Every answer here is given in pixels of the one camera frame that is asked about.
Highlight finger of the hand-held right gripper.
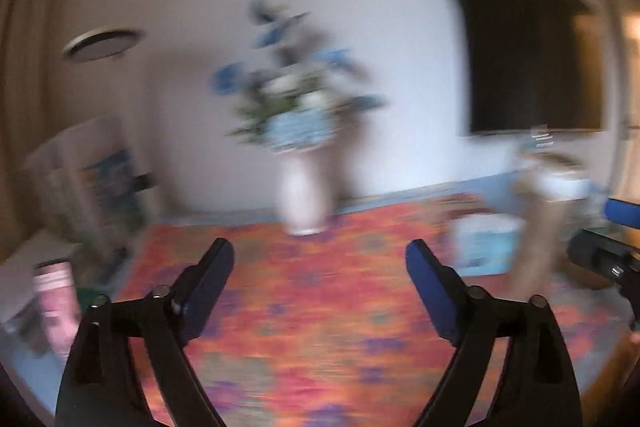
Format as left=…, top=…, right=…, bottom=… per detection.
left=567, top=229, right=640, bottom=308
left=604, top=198, right=640, bottom=229

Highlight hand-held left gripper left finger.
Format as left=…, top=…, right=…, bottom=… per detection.
left=55, top=238, right=236, bottom=427

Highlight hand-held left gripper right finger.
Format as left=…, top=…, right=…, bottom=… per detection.
left=405, top=239, right=583, bottom=427

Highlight gold cylinder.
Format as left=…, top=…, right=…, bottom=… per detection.
left=502, top=152, right=593, bottom=300

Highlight blue tissue pack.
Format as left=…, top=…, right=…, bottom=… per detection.
left=450, top=212, right=523, bottom=278

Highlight floral tablecloth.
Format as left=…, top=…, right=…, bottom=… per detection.
left=30, top=192, right=631, bottom=427

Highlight white ribbed vase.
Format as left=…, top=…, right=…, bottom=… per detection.
left=275, top=147, right=336, bottom=236

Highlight pink cylindrical container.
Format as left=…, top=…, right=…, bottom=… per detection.
left=32, top=259, right=81, bottom=358

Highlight blue artificial flowers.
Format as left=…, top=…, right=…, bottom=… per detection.
left=212, top=0, right=388, bottom=155

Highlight beige curtain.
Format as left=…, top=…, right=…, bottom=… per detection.
left=0, top=0, right=86, bottom=258

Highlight black wall screen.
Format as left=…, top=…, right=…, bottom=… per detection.
left=432, top=0, right=608, bottom=138

